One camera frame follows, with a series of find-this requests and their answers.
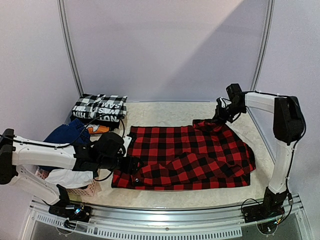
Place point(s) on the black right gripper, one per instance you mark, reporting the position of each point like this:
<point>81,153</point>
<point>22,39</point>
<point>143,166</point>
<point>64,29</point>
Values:
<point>220,115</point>

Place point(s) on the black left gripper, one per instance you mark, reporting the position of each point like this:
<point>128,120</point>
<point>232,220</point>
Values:
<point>130,167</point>

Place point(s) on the red black plaid shirt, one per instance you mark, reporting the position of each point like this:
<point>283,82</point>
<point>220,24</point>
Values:
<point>203,155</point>

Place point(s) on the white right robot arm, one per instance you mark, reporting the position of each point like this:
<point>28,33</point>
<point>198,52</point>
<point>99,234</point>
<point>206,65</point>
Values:
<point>289,126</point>

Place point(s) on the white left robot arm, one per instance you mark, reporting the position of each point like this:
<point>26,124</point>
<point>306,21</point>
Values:
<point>16,152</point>

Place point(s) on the pink plastic laundry basket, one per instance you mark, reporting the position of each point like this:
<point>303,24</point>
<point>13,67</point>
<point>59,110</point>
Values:
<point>88,190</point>

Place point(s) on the orange white folded garment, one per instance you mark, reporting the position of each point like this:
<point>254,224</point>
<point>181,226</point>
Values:
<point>94,129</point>

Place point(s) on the navy blue garment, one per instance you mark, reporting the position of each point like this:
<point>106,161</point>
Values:
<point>74,132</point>

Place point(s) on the black white checkered folded shirt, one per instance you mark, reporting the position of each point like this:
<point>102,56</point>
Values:
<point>100,109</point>

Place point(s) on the white garment in basket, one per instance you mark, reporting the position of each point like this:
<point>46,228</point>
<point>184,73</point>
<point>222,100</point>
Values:
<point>70,179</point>

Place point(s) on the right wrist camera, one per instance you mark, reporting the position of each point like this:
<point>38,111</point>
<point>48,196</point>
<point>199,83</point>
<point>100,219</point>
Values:
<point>233,91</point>

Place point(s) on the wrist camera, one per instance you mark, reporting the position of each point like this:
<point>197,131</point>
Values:
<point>233,91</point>
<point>128,141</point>

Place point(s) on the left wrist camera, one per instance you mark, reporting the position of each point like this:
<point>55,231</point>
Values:
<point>128,141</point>

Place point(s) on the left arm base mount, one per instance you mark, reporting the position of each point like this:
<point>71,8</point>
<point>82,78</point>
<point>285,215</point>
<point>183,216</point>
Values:
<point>73,214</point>

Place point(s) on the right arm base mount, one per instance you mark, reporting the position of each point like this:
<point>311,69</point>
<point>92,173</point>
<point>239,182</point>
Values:
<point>267,221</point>

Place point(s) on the aluminium front rail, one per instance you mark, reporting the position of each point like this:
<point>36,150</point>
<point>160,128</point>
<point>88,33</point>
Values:
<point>204,223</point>

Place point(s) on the right aluminium frame post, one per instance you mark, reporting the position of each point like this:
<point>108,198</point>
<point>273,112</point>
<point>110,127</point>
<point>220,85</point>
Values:
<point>263,44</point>

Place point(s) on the aluminium frame post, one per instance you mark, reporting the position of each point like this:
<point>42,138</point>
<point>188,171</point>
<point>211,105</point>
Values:
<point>61,5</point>
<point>263,44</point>

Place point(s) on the left aluminium frame post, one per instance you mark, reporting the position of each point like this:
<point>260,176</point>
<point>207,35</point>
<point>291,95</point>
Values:
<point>61,5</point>

